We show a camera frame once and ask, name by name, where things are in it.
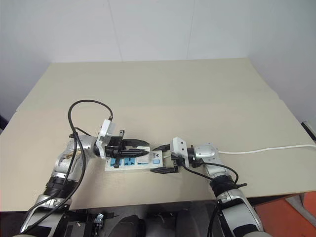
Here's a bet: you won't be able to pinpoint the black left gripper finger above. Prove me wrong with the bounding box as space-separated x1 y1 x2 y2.
122 139 149 147
121 149 149 158

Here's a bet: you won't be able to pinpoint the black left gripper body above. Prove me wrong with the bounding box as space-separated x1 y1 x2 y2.
105 129 126 159

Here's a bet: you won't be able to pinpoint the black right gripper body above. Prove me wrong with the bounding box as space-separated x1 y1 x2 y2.
169 153 185 174

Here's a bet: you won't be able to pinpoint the white power strip blue sockets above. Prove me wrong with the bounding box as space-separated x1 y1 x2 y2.
104 149 164 173

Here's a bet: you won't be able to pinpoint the large dark rounded shape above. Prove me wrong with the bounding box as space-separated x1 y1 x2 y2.
170 201 218 237

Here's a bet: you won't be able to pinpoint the black box under table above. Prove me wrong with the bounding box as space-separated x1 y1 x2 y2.
57 209 119 237

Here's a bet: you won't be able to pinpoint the orange object beside table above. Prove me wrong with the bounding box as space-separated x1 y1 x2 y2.
253 192 316 237

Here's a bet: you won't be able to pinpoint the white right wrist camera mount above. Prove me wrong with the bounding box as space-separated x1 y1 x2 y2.
169 137 190 169

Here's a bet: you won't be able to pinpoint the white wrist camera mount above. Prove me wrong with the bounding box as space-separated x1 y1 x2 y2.
95 119 117 160
169 137 190 169

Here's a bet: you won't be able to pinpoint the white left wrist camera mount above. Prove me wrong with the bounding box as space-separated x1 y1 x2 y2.
95 119 117 160

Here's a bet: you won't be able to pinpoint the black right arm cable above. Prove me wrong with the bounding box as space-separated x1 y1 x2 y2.
183 159 248 237

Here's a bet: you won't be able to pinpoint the white power strip cord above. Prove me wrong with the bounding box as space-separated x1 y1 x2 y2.
218 144 316 155

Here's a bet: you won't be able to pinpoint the dark object at wall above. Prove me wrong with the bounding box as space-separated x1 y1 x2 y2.
0 113 8 132

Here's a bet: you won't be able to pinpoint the grey metal frame piece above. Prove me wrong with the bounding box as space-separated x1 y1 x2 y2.
301 120 316 143

